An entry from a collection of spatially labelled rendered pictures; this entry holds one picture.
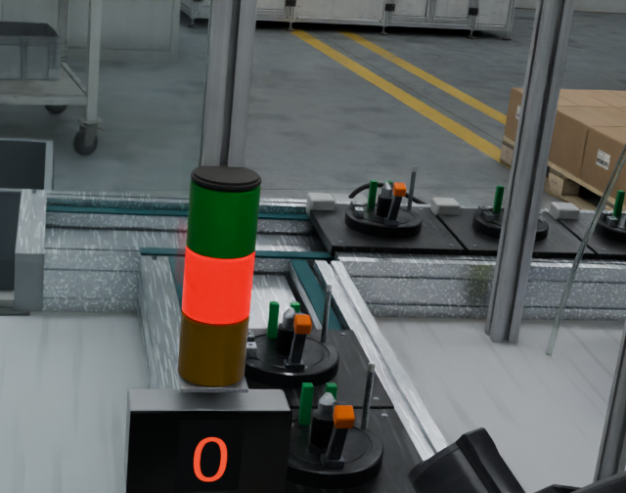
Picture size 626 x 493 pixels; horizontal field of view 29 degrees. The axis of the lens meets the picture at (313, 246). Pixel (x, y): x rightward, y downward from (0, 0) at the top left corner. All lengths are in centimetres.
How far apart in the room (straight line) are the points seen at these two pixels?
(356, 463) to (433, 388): 52
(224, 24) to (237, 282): 18
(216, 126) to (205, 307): 13
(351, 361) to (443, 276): 50
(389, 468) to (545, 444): 41
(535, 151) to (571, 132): 409
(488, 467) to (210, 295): 23
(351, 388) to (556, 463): 32
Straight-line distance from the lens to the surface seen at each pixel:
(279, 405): 93
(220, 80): 87
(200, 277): 87
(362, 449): 141
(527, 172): 199
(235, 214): 85
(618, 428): 115
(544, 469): 171
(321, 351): 164
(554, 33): 196
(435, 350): 201
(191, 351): 90
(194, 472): 93
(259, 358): 160
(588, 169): 595
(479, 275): 214
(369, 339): 178
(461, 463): 82
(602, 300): 224
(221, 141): 89
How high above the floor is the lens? 166
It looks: 19 degrees down
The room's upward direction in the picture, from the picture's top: 6 degrees clockwise
